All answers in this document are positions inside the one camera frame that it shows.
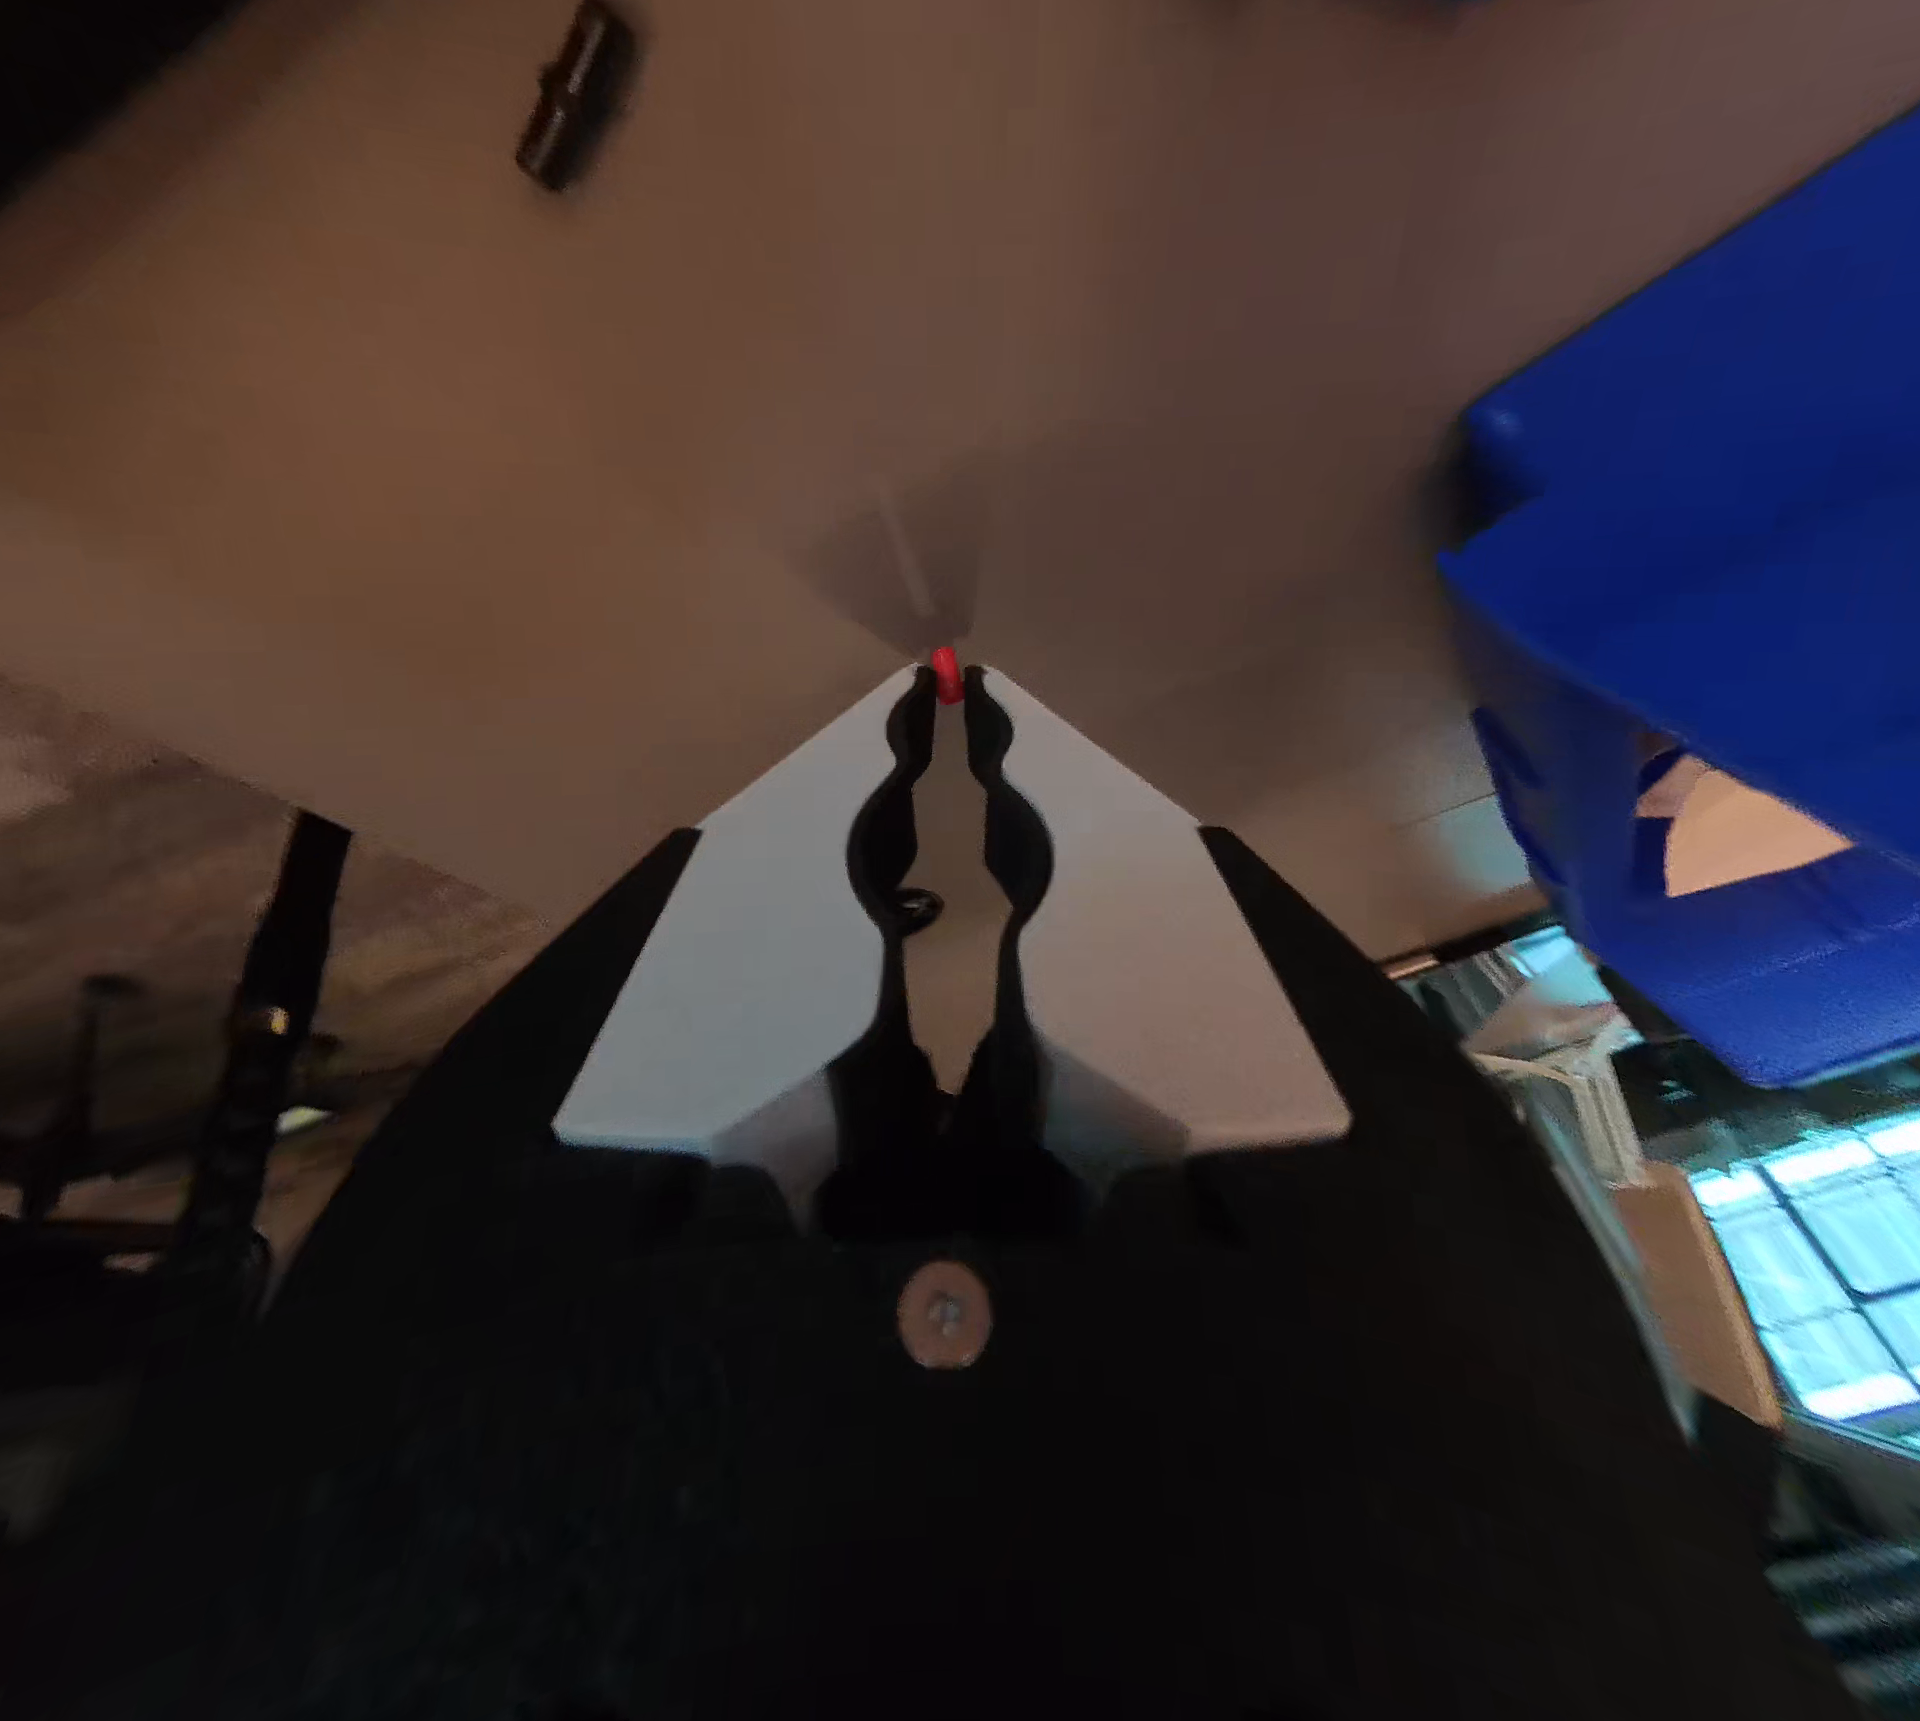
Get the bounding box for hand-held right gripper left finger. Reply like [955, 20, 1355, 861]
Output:
[554, 662, 949, 1228]

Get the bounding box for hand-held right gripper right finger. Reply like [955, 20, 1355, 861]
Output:
[960, 666, 1351, 1228]

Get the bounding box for black lego pin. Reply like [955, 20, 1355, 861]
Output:
[515, 0, 642, 196]

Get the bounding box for blue plastic bin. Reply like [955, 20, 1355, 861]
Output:
[1436, 108, 1920, 1093]

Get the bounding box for dark metal frame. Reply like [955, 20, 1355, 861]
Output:
[0, 808, 358, 1318]

